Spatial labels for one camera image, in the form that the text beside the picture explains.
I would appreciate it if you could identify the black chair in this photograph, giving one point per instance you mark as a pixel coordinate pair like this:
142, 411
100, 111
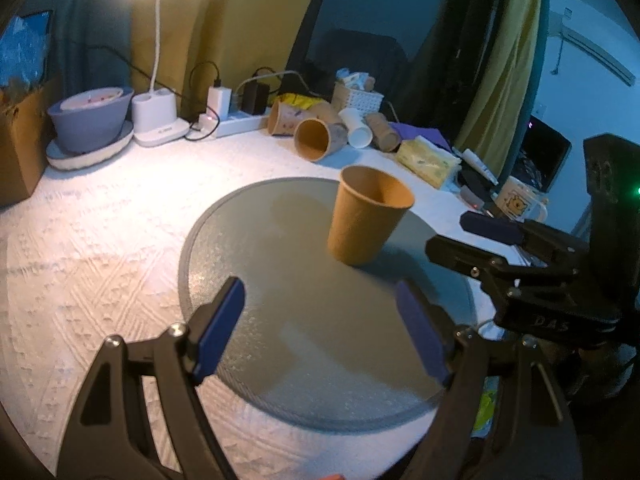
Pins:
357, 57

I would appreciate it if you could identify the white power strip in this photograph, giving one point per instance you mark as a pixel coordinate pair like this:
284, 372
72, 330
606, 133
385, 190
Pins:
240, 122

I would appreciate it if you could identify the white printed mug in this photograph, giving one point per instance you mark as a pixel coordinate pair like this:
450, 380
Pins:
517, 202

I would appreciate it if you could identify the white desk lamp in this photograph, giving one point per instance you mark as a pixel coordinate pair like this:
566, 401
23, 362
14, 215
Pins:
157, 75

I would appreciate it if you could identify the white tube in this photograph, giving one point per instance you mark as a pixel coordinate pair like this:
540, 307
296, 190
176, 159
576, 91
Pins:
479, 164

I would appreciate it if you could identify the purple cloth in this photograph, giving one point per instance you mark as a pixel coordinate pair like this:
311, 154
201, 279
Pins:
417, 132

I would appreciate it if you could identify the white woven basket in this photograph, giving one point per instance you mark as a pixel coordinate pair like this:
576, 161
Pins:
357, 97

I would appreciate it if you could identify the white textured tablecloth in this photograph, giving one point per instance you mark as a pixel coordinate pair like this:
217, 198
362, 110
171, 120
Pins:
100, 240

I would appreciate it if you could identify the cardboard box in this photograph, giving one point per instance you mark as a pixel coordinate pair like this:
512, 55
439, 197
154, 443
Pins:
17, 135

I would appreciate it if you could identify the white paper cup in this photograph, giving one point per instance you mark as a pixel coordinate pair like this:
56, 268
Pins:
356, 127

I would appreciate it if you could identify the white plate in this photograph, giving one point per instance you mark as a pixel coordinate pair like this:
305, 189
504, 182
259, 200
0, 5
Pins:
85, 157

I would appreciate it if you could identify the yellow curtain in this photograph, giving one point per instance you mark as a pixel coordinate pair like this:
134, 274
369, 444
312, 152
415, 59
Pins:
505, 60

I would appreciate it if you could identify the printed brown paper cup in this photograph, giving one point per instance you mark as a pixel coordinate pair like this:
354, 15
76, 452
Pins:
287, 117

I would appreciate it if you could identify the round grey mat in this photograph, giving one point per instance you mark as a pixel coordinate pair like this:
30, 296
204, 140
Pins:
320, 305

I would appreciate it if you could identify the dark monitor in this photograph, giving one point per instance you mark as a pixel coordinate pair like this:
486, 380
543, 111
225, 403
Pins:
545, 152

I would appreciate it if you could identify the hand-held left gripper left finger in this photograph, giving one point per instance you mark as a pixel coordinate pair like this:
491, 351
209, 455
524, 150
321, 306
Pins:
220, 327

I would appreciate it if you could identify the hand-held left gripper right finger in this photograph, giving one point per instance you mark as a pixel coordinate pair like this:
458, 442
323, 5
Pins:
422, 332

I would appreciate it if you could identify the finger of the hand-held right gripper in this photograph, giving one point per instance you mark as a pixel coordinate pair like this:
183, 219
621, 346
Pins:
492, 229
460, 257

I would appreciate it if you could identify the black power adapter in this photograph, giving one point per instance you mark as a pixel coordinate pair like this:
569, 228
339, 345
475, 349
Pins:
256, 97

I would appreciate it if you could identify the grey bowl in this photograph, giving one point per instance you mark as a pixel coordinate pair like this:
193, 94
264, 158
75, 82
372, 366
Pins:
90, 120

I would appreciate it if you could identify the yellow tissue pack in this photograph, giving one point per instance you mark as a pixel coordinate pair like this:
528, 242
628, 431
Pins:
427, 160

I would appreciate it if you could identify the blue picture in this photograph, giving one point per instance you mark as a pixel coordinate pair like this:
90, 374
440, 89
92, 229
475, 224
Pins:
25, 50

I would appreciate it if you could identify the white charger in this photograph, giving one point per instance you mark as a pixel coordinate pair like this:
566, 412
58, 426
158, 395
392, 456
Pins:
220, 100

